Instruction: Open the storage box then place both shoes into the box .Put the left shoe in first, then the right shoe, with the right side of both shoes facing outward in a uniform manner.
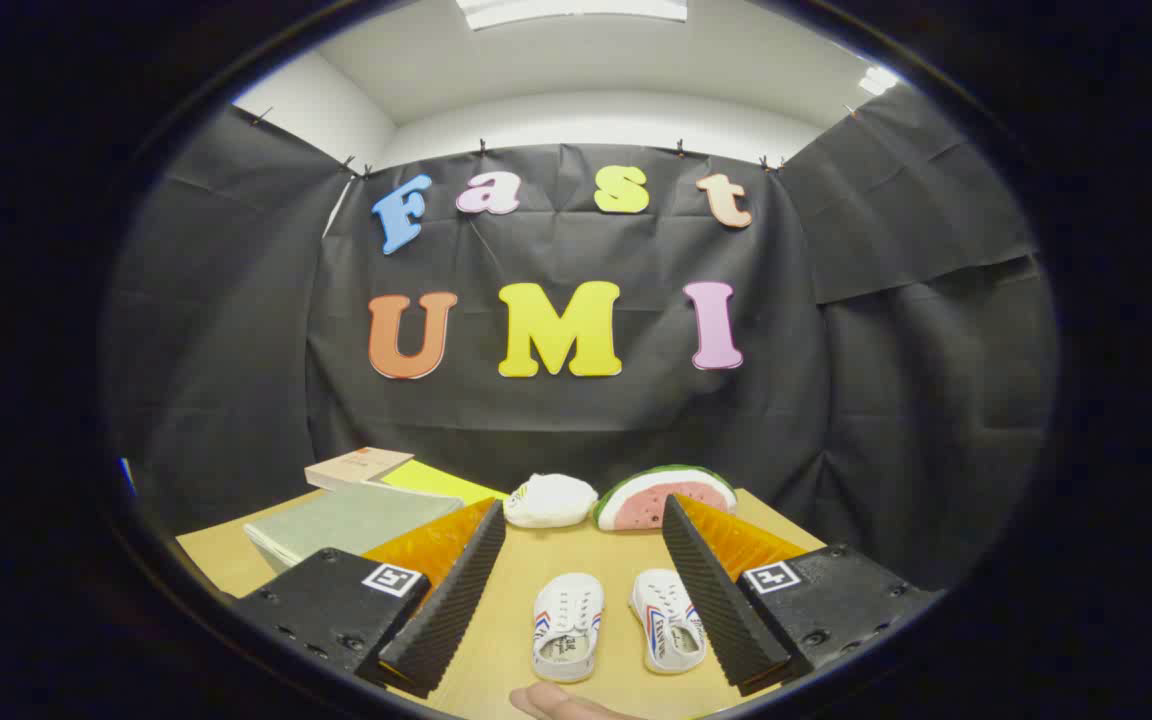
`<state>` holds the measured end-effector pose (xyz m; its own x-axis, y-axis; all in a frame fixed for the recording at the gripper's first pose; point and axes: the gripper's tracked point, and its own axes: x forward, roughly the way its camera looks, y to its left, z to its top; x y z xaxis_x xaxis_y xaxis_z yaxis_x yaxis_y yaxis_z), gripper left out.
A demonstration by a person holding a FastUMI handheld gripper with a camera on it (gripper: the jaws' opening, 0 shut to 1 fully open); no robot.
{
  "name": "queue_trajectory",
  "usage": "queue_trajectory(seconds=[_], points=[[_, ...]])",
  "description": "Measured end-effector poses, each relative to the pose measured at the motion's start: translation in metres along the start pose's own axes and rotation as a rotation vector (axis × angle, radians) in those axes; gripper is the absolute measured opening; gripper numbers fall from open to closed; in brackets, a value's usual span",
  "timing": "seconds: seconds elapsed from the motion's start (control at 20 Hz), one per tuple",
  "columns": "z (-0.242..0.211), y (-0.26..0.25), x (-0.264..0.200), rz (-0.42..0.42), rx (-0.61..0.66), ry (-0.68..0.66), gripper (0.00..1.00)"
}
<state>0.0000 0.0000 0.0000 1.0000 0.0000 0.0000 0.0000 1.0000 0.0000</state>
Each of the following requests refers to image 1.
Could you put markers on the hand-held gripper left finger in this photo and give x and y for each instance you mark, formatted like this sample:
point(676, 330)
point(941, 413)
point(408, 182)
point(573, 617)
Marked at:
point(456, 600)

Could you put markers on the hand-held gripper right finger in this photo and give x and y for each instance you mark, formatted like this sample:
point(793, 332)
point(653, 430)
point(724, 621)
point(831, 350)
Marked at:
point(716, 600)

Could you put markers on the white canvas shoe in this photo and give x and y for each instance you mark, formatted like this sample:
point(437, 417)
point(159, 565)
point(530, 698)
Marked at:
point(664, 620)
point(566, 620)

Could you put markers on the translucent pale green storage box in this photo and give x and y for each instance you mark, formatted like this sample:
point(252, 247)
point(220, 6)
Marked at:
point(356, 520)

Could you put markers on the watermelon slice plush toy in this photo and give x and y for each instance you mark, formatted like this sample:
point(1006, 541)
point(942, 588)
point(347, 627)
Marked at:
point(656, 500)

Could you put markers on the yellow book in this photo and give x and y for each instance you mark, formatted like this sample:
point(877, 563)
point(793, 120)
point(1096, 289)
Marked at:
point(436, 483)

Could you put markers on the white plush toy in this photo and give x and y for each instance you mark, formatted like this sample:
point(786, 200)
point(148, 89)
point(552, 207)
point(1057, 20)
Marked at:
point(551, 500)

